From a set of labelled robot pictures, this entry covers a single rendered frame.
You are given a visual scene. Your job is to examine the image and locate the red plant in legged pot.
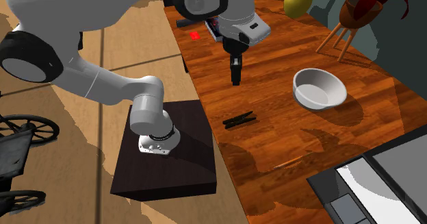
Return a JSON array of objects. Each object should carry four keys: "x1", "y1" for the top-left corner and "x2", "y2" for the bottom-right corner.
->
[{"x1": 315, "y1": 0, "x2": 410, "y2": 62}]

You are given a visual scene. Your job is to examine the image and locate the brown wooden table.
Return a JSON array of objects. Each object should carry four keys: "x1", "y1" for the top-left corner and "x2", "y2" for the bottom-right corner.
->
[{"x1": 163, "y1": 0, "x2": 427, "y2": 224}]

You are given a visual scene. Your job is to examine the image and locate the black clothespin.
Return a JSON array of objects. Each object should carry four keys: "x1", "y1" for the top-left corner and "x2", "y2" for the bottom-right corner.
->
[{"x1": 222, "y1": 110, "x2": 258, "y2": 130}]

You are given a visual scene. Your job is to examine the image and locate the white bowl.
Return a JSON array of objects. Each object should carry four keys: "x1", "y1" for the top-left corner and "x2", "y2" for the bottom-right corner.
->
[{"x1": 292, "y1": 68, "x2": 348, "y2": 112}]

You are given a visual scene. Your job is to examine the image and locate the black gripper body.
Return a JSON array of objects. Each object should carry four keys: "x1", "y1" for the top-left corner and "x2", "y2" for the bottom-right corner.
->
[{"x1": 222, "y1": 36, "x2": 250, "y2": 60}]

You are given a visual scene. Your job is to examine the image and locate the yellow gourd vase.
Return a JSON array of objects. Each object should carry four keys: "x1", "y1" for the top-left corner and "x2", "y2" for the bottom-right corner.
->
[{"x1": 283, "y1": 0, "x2": 313, "y2": 20}]

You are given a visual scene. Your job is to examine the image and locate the black wheelchair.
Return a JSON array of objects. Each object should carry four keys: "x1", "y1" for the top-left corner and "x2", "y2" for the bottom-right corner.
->
[{"x1": 0, "y1": 90, "x2": 60, "y2": 215}]

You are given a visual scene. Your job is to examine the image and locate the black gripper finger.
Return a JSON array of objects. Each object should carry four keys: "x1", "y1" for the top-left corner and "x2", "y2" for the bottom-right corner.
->
[{"x1": 229, "y1": 57, "x2": 243, "y2": 87}]

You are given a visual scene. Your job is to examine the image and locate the dark robot stand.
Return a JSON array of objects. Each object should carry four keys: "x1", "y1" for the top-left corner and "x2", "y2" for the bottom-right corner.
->
[{"x1": 109, "y1": 99, "x2": 218, "y2": 203}]

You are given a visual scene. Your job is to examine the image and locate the grey laptop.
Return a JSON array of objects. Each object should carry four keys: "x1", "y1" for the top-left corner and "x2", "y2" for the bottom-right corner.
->
[{"x1": 306, "y1": 124, "x2": 427, "y2": 224}]

